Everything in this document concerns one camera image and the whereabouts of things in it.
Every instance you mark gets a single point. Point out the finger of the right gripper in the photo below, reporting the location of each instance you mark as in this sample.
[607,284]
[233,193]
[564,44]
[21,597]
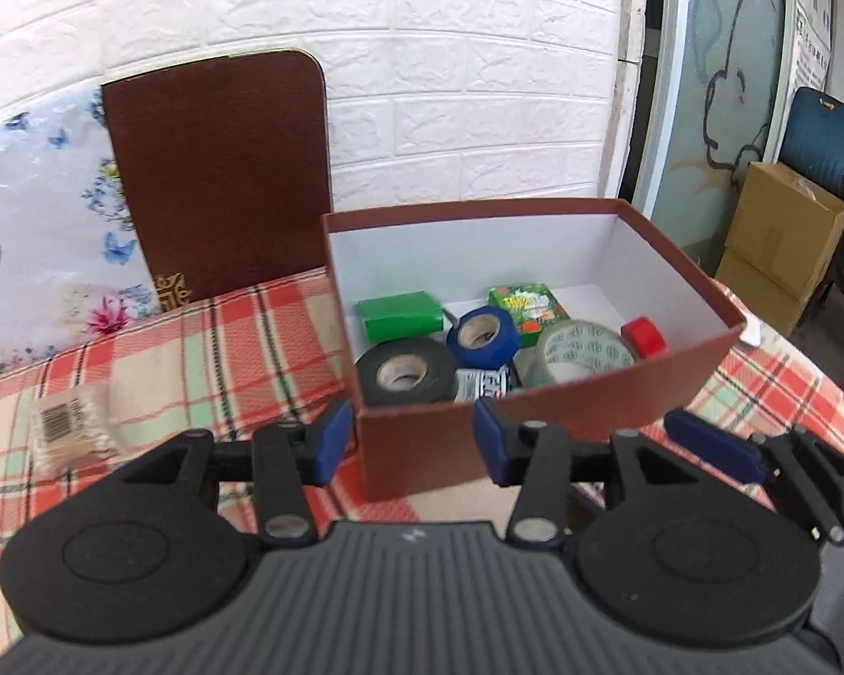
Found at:
[734,456]

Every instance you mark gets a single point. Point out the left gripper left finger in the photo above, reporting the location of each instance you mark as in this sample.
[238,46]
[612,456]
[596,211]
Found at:
[278,461]

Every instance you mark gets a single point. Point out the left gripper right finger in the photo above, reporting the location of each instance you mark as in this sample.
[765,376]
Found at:
[544,461]

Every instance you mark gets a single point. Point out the clear patterned packing tape roll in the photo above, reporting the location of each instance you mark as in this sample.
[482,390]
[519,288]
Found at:
[572,351]

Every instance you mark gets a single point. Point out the blue tape roll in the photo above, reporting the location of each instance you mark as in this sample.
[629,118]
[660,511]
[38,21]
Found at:
[484,339]

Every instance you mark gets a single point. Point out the black tape roll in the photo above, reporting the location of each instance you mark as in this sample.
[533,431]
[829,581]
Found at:
[407,372]

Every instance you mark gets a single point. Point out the green printed small box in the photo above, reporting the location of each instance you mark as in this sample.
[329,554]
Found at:
[532,306]

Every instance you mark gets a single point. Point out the cotton swab bag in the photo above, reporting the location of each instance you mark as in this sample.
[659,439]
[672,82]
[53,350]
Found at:
[72,428]

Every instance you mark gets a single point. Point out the red plaid bed cloth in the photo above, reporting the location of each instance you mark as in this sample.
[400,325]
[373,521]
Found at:
[233,363]

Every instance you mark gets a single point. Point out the silver printed packet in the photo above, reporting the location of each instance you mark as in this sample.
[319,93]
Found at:
[473,384]

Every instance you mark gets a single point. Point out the white round device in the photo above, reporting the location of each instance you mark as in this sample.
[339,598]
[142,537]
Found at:
[752,333]

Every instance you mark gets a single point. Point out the red brown cardboard box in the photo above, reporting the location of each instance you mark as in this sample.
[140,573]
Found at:
[576,311]

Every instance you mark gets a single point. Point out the red tape roll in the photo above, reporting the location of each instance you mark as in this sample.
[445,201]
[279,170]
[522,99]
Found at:
[644,338]

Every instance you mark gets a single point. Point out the plain green small box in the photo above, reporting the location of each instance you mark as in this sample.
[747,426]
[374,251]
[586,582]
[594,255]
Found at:
[400,316]

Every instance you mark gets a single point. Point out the brown cardboard carton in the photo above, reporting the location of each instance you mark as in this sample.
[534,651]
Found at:
[783,235]

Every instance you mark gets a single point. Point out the dark brown wooden headboard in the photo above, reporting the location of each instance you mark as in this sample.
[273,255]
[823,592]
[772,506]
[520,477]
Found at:
[225,167]

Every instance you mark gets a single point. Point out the floral plastic wrapped pillow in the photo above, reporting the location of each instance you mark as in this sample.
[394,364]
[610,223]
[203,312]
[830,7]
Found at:
[71,265]

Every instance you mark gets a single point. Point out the blue chair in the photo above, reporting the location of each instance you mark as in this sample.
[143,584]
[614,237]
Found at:
[813,145]

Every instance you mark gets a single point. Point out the cartoon painted wall panel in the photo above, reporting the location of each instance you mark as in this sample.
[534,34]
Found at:
[716,84]

